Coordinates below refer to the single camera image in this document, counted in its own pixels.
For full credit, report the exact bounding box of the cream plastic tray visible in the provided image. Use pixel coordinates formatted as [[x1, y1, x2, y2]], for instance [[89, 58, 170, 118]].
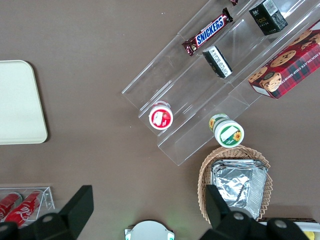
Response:
[[0, 59, 49, 145]]

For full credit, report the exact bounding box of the clear acrylic bottle rack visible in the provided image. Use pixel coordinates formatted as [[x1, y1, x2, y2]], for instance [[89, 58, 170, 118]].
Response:
[[0, 186, 56, 227]]

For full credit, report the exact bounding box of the red tartan cookie box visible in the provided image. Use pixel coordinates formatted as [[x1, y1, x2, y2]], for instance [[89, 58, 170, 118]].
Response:
[[247, 19, 320, 100]]

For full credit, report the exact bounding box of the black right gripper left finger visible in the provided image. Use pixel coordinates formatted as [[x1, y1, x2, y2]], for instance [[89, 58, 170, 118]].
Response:
[[14, 184, 95, 240]]

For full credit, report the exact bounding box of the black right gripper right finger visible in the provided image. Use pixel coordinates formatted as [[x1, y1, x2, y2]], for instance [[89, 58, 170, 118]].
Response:
[[204, 184, 268, 240]]

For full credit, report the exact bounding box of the small black carton box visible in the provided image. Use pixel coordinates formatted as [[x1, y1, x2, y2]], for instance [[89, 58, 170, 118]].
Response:
[[248, 0, 289, 36], [202, 45, 234, 80]]

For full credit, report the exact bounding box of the light wicker basket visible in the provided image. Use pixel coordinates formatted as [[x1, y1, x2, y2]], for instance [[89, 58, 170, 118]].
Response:
[[198, 146, 274, 223]]

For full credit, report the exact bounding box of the clear acrylic tiered stand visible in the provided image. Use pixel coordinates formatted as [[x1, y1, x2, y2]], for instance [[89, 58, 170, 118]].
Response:
[[121, 0, 320, 167]]

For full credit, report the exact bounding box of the red cola bottle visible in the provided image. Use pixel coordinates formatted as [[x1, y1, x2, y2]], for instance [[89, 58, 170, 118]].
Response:
[[0, 191, 24, 222], [4, 190, 45, 227]]

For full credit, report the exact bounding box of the red lid yogurt cup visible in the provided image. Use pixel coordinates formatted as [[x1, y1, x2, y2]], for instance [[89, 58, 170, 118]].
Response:
[[148, 100, 175, 130]]

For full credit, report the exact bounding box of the aluminium foil container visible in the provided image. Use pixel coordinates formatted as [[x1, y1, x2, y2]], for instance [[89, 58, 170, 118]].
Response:
[[211, 159, 269, 221]]

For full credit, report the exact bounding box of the white snack bin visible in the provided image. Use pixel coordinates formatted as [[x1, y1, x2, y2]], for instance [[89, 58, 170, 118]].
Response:
[[257, 216, 320, 240]]

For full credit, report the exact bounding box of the green sunflower lid cup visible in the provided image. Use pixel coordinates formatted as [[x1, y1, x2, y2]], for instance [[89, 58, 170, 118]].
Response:
[[208, 113, 245, 148]]

